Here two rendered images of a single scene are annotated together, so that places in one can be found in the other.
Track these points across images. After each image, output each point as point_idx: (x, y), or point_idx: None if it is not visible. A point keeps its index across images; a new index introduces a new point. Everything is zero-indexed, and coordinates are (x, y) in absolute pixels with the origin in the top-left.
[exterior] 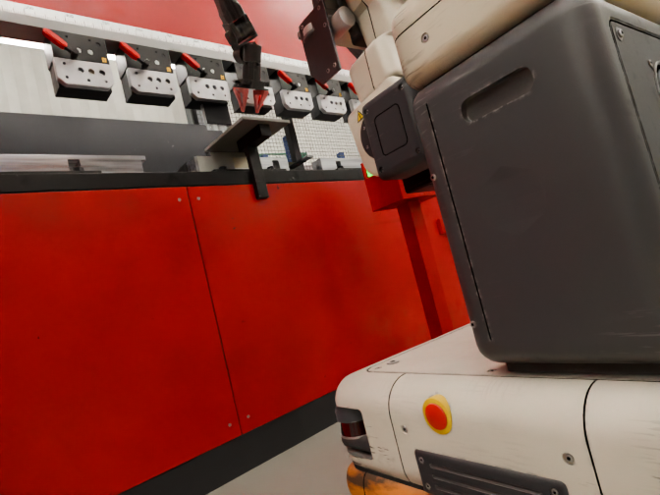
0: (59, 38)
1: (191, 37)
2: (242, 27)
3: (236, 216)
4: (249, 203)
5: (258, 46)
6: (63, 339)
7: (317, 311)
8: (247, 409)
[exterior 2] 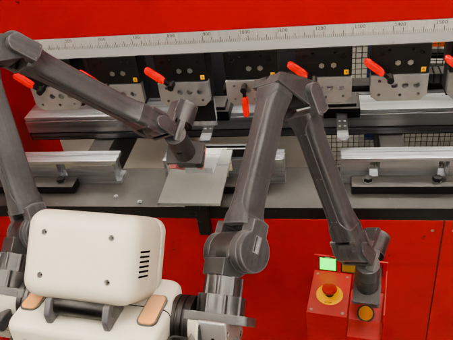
0: (25, 83)
1: (164, 32)
2: (149, 133)
3: (176, 241)
4: (193, 233)
5: (175, 144)
6: None
7: (253, 314)
8: None
